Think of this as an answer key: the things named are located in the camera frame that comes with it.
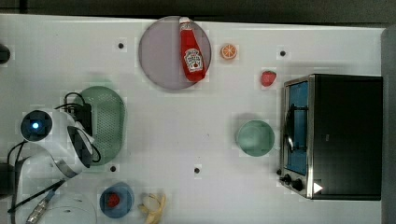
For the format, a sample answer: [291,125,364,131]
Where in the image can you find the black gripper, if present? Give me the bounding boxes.
[70,104,92,135]

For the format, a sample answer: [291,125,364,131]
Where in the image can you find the green oval strainer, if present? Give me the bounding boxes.
[73,86,126,166]

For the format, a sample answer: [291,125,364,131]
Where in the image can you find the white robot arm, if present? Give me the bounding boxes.
[9,108,93,224]

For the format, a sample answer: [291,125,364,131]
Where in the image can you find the blue bowl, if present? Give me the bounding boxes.
[99,182,134,218]

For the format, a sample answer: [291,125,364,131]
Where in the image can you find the grey round plate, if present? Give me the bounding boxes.
[138,16,195,91]

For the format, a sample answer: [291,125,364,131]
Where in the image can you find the peeled banana toy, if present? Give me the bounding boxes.
[138,193,166,224]

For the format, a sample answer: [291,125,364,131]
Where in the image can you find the red ketchup bottle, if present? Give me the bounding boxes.
[179,17,206,82]

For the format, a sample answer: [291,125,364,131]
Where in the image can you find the orange slice toy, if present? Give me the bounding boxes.
[220,44,237,60]

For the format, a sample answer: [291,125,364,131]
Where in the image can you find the red strawberry toy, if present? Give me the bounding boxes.
[261,71,276,87]

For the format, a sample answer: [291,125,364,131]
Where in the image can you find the black toaster oven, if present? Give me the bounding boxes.
[277,74,383,201]

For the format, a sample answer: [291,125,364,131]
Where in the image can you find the black cylinder upper post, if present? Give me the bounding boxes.
[0,44,11,64]

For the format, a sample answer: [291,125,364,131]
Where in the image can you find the black cylinder post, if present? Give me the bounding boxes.
[0,44,11,64]
[0,163,15,199]

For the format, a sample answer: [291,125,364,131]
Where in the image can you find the black cylinder lower post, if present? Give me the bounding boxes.
[0,163,15,199]

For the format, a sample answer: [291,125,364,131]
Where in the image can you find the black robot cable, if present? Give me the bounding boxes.
[6,91,102,224]

